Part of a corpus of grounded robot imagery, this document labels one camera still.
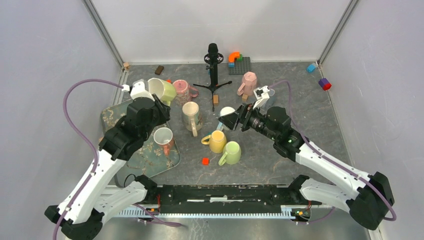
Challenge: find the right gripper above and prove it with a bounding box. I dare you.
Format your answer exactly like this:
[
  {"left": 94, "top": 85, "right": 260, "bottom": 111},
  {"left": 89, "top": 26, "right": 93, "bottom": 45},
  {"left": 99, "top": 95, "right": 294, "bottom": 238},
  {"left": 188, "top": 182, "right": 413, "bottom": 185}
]
[{"left": 218, "top": 101, "right": 278, "bottom": 142}]

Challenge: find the yellow-green octagonal mug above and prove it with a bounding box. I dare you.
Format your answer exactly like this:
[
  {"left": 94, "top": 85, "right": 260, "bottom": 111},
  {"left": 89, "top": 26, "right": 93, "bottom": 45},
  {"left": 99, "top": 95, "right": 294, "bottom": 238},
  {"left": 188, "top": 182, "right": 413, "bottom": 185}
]
[{"left": 147, "top": 78, "right": 177, "bottom": 106}]

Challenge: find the salmon flower mug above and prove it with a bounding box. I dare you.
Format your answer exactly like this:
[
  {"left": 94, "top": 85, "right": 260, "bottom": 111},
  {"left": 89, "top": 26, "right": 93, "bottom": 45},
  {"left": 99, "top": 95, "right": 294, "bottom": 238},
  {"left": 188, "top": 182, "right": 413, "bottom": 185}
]
[{"left": 153, "top": 127, "right": 175, "bottom": 157}]

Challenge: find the small grey-blue mug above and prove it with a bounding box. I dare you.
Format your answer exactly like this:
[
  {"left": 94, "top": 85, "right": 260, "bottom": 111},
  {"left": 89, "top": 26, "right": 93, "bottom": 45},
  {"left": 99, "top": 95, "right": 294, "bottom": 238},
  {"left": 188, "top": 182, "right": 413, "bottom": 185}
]
[{"left": 263, "top": 88, "right": 277, "bottom": 109}]

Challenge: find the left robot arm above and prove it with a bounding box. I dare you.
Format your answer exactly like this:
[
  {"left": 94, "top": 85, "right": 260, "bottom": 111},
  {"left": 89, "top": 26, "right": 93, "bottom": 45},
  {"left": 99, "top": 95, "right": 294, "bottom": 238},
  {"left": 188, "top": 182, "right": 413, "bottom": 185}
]
[{"left": 44, "top": 94, "right": 171, "bottom": 240}]

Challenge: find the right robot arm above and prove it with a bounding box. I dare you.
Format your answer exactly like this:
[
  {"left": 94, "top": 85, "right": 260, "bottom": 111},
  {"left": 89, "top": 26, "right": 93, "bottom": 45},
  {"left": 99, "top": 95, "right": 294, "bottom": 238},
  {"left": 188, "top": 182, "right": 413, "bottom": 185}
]
[{"left": 218, "top": 104, "right": 396, "bottom": 230}]

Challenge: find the blue white mug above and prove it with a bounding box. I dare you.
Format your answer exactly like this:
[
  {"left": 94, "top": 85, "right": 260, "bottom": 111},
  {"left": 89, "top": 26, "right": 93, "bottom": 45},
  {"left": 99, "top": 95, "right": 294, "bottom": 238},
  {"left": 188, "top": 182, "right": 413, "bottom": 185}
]
[{"left": 216, "top": 106, "right": 235, "bottom": 131}]

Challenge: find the pink ghost pattern mug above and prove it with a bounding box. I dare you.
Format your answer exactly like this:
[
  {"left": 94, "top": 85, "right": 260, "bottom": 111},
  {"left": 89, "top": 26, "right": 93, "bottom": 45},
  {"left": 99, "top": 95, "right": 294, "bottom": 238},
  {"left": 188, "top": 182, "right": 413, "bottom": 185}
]
[{"left": 172, "top": 79, "right": 199, "bottom": 106}]

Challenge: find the tall seashell cream mug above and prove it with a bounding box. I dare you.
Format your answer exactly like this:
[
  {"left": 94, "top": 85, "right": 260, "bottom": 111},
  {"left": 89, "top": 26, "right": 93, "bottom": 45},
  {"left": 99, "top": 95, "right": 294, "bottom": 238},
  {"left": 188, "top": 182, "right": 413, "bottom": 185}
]
[{"left": 182, "top": 101, "right": 203, "bottom": 137}]

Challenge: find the yellow mug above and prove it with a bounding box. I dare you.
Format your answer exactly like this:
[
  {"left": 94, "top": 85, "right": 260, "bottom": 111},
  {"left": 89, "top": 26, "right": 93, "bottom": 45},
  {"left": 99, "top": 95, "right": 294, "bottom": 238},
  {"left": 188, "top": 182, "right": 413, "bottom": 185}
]
[{"left": 201, "top": 130, "right": 227, "bottom": 154}]

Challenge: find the pink octagonal mug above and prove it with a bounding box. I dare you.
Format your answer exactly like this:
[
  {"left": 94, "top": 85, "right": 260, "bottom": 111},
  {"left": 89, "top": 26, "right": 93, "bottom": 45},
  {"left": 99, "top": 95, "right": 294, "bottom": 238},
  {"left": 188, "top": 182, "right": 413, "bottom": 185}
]
[{"left": 237, "top": 71, "right": 257, "bottom": 96}]

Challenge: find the light green mug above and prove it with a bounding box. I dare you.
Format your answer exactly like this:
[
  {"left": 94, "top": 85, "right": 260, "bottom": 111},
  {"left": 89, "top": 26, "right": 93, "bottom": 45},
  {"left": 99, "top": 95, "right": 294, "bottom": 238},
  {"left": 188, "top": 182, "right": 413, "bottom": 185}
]
[{"left": 218, "top": 141, "right": 242, "bottom": 166}]

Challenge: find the small tan wooden block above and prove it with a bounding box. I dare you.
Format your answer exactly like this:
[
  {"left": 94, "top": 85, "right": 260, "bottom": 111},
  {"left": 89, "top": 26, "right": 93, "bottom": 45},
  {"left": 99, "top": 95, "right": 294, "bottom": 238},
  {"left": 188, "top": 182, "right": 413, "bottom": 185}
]
[{"left": 241, "top": 94, "right": 249, "bottom": 103}]

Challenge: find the brown block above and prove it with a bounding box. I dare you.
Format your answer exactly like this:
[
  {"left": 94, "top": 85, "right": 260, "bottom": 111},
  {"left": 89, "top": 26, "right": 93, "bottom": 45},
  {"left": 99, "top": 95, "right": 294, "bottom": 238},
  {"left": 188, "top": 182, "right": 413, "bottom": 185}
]
[{"left": 154, "top": 65, "right": 165, "bottom": 76}]

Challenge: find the grey lego baseplate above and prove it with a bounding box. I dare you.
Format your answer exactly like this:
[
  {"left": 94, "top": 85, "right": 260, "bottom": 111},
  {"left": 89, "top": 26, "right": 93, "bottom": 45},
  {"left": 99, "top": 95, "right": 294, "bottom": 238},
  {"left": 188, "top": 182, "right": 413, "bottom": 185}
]
[{"left": 228, "top": 57, "right": 252, "bottom": 75}]

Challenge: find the floral green tray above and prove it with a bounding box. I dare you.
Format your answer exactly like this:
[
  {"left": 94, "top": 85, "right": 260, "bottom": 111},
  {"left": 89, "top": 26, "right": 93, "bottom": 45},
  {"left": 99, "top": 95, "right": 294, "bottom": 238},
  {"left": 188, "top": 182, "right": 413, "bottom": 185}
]
[{"left": 100, "top": 100, "right": 181, "bottom": 179}]

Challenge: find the orange curved block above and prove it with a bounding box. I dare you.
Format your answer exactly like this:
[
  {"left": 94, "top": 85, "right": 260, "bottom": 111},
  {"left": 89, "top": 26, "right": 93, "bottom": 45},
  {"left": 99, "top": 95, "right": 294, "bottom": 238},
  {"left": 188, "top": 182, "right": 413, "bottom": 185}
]
[{"left": 228, "top": 51, "right": 240, "bottom": 63}]

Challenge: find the red cube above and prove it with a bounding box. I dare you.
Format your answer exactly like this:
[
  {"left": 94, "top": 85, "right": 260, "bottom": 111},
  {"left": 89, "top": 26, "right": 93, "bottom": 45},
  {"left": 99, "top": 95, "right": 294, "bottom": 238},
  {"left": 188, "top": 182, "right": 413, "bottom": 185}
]
[{"left": 201, "top": 157, "right": 210, "bottom": 166}]

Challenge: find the small wooden cube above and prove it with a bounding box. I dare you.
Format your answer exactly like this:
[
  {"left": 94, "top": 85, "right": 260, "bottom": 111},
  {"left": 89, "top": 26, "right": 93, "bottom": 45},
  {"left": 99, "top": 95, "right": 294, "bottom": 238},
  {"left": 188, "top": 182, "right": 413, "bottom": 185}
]
[{"left": 123, "top": 62, "right": 131, "bottom": 71}]

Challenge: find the black microphone on tripod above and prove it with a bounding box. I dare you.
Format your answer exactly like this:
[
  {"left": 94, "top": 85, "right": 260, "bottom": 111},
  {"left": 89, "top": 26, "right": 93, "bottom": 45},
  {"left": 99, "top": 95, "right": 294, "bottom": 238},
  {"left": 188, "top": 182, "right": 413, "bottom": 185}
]
[{"left": 193, "top": 43, "right": 232, "bottom": 100}]

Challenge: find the blue block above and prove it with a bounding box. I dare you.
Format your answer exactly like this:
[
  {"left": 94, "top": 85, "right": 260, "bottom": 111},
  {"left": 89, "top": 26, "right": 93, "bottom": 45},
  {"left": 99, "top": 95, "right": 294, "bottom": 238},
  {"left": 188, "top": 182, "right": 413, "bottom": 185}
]
[{"left": 306, "top": 62, "right": 318, "bottom": 73}]

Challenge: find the purple red block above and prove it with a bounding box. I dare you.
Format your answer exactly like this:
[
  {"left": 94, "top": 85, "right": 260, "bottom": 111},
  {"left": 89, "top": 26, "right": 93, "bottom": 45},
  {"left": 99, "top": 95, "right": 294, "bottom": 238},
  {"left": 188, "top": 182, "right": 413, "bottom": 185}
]
[{"left": 318, "top": 78, "right": 332, "bottom": 91}]

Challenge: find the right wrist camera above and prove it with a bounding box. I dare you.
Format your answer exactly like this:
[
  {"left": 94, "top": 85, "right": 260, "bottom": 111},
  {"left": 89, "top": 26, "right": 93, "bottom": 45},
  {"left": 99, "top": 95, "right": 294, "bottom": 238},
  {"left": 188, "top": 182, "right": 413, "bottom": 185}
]
[{"left": 253, "top": 85, "right": 270, "bottom": 109}]

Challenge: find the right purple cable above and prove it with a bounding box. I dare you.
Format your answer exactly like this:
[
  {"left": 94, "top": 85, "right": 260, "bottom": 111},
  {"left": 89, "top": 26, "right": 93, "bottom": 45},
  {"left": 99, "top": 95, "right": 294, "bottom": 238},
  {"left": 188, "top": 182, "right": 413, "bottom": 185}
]
[{"left": 268, "top": 79, "right": 398, "bottom": 222}]

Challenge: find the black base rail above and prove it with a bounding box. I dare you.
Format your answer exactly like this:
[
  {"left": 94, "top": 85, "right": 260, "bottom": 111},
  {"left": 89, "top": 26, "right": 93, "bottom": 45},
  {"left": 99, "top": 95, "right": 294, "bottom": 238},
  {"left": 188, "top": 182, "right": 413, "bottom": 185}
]
[{"left": 140, "top": 184, "right": 309, "bottom": 214}]

